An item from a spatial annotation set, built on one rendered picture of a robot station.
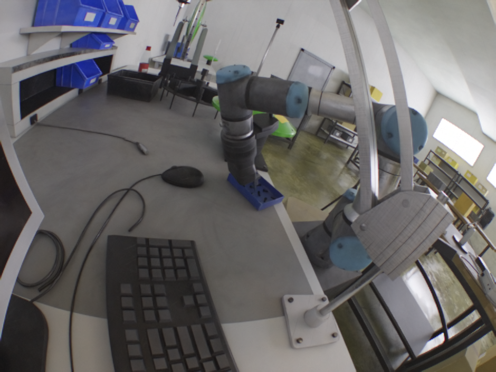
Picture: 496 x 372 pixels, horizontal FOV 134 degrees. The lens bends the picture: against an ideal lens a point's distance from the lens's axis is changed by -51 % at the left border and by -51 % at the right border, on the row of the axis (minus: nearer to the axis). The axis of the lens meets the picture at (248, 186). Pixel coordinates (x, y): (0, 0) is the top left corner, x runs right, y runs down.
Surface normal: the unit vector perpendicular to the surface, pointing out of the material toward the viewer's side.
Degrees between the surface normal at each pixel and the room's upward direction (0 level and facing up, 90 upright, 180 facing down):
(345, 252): 95
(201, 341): 6
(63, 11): 92
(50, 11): 92
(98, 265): 0
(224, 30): 90
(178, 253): 6
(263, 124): 27
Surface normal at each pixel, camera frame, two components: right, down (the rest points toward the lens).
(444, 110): -0.91, -0.17
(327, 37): 0.20, 0.61
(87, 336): 0.36, -0.78
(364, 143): -0.70, 0.15
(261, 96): -0.40, 0.43
